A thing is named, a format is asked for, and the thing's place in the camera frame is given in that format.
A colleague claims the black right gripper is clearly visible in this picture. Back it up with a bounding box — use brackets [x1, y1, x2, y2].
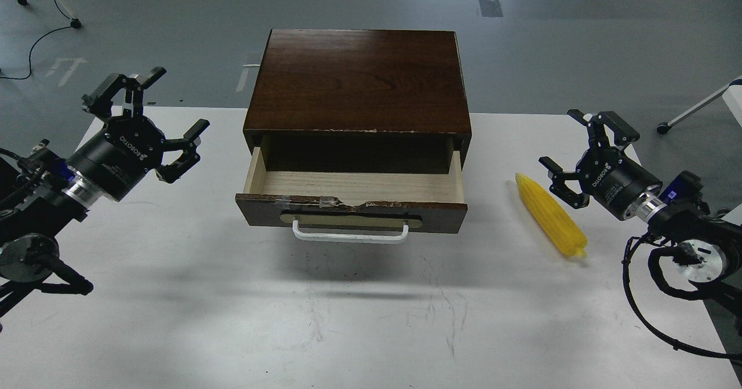
[539, 109, 663, 220]

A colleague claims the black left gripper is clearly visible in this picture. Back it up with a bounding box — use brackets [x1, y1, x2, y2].
[67, 67, 210, 201]

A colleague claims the yellow corn cob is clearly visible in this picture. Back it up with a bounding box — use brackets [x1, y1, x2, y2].
[516, 172, 588, 259]

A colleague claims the wooden drawer with white handle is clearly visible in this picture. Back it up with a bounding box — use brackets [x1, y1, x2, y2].
[234, 134, 467, 234]

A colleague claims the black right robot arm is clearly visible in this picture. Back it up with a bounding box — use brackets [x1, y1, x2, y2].
[539, 109, 740, 363]

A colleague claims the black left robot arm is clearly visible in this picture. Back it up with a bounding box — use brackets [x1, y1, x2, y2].
[1, 67, 209, 315]

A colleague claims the dark wooden drawer cabinet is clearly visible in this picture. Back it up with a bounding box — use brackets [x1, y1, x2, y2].
[243, 28, 472, 159]

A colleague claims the white caster leg right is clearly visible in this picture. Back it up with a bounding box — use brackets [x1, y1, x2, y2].
[656, 75, 741, 135]

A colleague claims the black floor cable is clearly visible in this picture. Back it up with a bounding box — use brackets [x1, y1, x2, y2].
[0, 0, 73, 81]

